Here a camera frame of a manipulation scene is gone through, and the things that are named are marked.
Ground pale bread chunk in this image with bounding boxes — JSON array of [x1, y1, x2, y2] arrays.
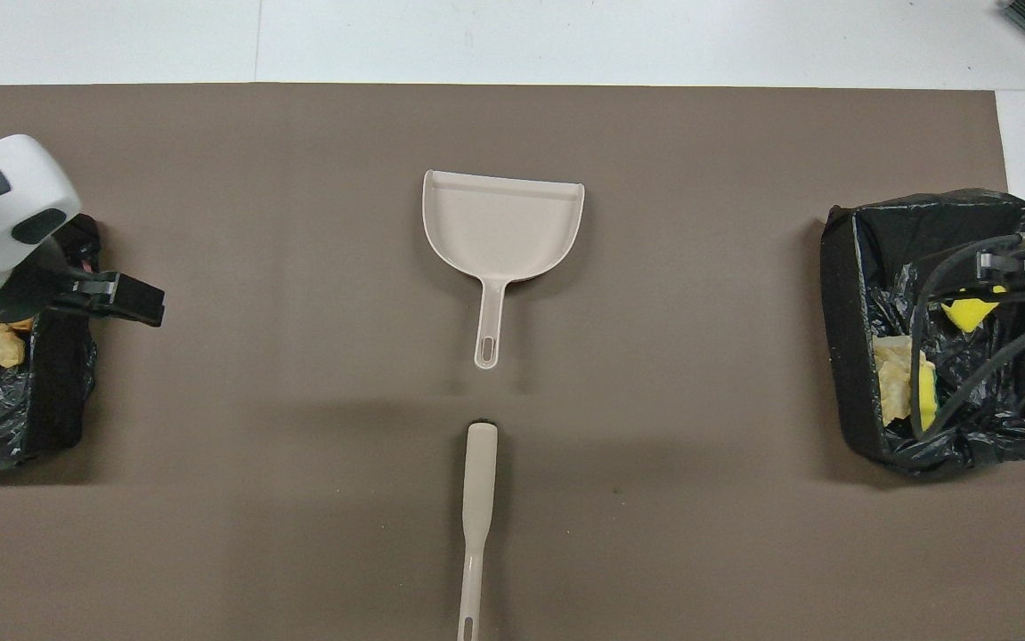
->
[[873, 336, 927, 371]]

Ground bin with black bag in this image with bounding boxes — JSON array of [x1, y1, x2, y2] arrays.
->
[[819, 189, 1025, 482], [0, 214, 103, 468]]

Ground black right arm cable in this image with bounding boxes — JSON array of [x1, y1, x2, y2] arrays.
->
[[908, 231, 1025, 443]]

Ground yellow sponge with green side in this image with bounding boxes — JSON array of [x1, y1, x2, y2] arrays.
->
[[916, 361, 939, 433]]

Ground large notched yellow sponge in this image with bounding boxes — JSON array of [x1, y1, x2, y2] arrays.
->
[[940, 285, 1009, 334]]

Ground beige hand brush black bristles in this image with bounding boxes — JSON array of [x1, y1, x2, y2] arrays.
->
[[457, 422, 500, 641]]

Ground beige plastic dustpan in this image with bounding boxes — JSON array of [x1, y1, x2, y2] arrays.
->
[[421, 169, 586, 370]]

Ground large striped croissant piece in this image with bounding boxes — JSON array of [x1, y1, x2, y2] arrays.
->
[[877, 365, 915, 426]]

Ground brown table mat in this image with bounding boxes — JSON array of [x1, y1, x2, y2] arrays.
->
[[0, 83, 1025, 641]]

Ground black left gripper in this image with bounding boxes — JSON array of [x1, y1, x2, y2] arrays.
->
[[0, 233, 167, 329]]

